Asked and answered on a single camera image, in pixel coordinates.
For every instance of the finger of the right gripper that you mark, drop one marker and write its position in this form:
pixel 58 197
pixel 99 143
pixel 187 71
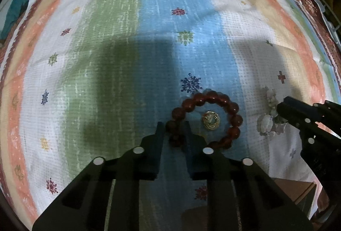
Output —
pixel 292 106
pixel 291 115

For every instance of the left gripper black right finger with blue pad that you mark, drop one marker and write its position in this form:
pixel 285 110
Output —
pixel 241 196

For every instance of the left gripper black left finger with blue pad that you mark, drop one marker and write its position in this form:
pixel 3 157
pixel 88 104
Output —
pixel 105 194

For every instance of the silver metal tin box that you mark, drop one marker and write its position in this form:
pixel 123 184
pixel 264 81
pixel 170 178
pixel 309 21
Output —
pixel 302 193

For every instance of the striped colourful cloth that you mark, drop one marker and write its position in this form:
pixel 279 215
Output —
pixel 88 78

